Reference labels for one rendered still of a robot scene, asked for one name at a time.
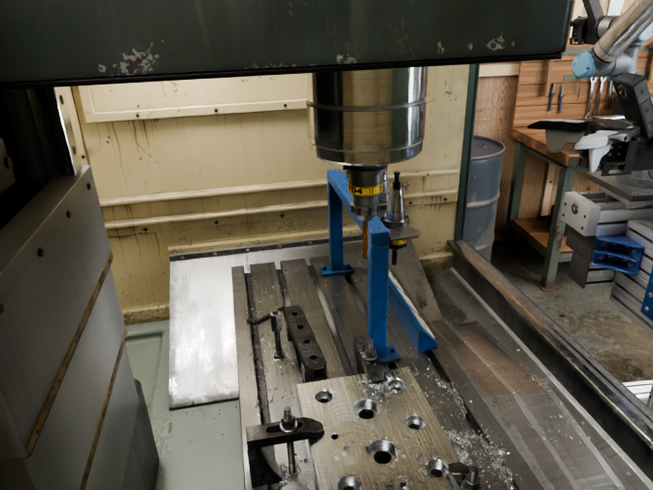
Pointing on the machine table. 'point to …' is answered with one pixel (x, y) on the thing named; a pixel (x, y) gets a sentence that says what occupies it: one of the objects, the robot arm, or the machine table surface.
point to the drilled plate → (324, 443)
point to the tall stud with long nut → (277, 332)
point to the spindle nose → (366, 115)
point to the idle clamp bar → (313, 370)
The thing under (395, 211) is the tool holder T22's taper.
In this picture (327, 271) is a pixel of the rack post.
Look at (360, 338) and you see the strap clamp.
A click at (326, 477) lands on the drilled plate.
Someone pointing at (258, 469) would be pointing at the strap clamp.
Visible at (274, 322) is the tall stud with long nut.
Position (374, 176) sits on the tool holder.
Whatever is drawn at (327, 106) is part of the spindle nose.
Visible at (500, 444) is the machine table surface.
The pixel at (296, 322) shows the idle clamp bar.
